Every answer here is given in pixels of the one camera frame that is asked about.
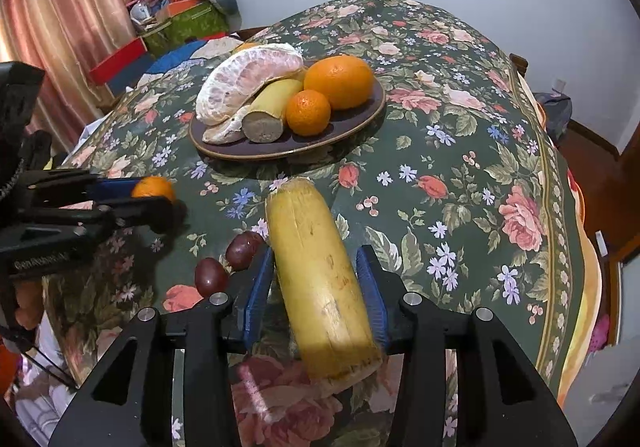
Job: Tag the peeled sugarcane piece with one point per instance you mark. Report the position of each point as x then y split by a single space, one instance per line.
272 109
320 277

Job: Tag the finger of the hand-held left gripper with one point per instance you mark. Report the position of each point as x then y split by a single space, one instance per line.
140 214
112 188

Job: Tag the floral tablecloth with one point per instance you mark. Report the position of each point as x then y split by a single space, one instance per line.
450 202

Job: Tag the wall outlet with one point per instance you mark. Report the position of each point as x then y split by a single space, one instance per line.
560 84

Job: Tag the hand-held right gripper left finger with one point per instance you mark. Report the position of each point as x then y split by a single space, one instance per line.
255 307

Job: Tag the orange box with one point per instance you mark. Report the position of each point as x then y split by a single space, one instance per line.
180 7

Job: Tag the pink striped curtain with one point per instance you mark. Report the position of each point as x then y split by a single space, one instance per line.
60 17

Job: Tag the large peeled pomelo piece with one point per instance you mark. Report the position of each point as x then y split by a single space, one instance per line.
245 77

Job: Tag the purple ceramic plate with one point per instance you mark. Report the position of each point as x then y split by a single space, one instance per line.
345 127

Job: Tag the large orange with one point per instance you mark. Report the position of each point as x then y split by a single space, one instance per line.
247 47
340 81

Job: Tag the red flat box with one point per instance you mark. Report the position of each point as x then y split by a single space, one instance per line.
122 62

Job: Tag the small peeled pomelo piece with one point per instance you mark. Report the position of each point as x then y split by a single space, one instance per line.
225 129

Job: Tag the small tangerine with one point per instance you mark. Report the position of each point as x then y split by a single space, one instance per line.
154 187
308 113

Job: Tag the grey backpack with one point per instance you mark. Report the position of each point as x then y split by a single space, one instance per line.
552 114

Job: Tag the white cloth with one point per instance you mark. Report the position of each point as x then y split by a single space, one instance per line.
85 149

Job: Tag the red jujube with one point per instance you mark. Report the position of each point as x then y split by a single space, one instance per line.
244 249
210 276

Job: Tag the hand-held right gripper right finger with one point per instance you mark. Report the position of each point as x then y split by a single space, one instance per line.
372 297

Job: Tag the blue patterned quilt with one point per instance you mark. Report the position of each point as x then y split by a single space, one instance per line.
175 57

